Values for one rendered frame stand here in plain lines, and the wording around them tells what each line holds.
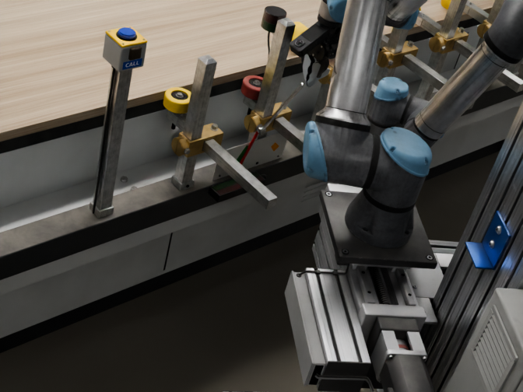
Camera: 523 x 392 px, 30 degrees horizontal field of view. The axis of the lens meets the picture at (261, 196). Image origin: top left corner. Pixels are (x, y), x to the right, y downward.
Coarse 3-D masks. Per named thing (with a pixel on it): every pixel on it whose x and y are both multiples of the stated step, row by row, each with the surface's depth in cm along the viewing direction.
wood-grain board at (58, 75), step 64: (0, 0) 283; (64, 0) 291; (128, 0) 299; (192, 0) 308; (256, 0) 317; (320, 0) 327; (0, 64) 257; (64, 64) 264; (192, 64) 278; (256, 64) 285; (0, 128) 236
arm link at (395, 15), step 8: (392, 0) 225; (400, 0) 220; (408, 0) 217; (416, 0) 215; (424, 0) 215; (392, 8) 227; (400, 8) 224; (408, 8) 222; (416, 8) 222; (392, 16) 232; (400, 16) 230; (408, 16) 230; (416, 16) 236; (384, 24) 238; (392, 24) 237; (400, 24) 237; (408, 24) 237
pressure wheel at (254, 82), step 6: (246, 78) 277; (252, 78) 278; (258, 78) 278; (246, 84) 274; (252, 84) 276; (258, 84) 276; (246, 90) 274; (252, 90) 273; (258, 90) 273; (246, 96) 275; (252, 96) 275
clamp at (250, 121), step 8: (280, 104) 277; (272, 112) 273; (280, 112) 274; (288, 112) 275; (248, 120) 270; (256, 120) 269; (264, 120) 269; (288, 120) 277; (248, 128) 271; (272, 128) 274
